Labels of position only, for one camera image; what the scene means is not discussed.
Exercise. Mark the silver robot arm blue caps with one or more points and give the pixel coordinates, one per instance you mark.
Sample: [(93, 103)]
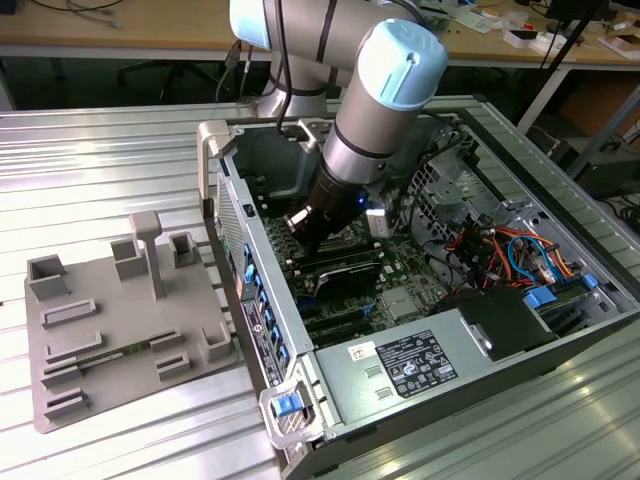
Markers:
[(380, 115)]

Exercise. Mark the black RAM slot bank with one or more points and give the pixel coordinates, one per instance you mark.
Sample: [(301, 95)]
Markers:
[(277, 200), (350, 257)]

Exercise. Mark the black graphics card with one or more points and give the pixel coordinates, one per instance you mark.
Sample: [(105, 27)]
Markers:
[(350, 280)]

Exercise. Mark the green motherboard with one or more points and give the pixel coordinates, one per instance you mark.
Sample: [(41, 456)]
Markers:
[(405, 260)]

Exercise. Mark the black expansion slots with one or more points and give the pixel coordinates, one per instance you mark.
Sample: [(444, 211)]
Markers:
[(335, 325)]

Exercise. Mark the silver chipset heat sink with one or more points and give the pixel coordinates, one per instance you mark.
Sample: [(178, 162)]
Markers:
[(401, 304)]

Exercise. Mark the blue card retention tabs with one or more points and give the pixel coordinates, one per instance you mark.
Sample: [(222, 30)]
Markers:
[(270, 316)]

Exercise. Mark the silver perforated disk bay cage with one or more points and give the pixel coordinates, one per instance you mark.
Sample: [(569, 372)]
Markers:
[(470, 195)]

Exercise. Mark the grey power supply unit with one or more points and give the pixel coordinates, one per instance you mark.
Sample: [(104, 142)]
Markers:
[(350, 390)]

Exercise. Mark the black plastic shroud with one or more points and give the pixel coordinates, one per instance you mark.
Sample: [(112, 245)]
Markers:
[(500, 315)]

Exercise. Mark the blue case latch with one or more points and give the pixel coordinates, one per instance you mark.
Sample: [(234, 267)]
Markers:
[(286, 406)]

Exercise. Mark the grey parts rack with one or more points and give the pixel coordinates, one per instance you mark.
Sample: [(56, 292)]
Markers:
[(125, 310)]

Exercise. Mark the small white box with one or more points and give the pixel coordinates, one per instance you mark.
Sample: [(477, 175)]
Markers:
[(515, 42)]

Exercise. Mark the wooden desk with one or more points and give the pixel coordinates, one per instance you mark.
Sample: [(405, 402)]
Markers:
[(150, 25)]

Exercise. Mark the green RAM stick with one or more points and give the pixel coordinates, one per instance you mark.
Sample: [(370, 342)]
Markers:
[(107, 357)]

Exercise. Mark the small blue clip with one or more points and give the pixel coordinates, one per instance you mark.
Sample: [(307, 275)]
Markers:
[(590, 281)]

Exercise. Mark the open grey PC case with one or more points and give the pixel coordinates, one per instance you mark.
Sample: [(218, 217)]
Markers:
[(575, 350)]

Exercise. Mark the black box on floor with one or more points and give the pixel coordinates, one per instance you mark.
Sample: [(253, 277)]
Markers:
[(615, 175)]

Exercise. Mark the brown cardboard box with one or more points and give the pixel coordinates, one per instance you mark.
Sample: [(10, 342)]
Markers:
[(600, 105)]

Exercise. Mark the flat cardboard piece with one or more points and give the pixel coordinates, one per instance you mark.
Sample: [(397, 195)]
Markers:
[(622, 47)]

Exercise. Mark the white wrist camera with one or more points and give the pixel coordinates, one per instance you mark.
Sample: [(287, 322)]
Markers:
[(379, 220)]

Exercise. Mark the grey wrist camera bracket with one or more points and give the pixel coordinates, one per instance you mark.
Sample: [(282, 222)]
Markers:
[(310, 132)]

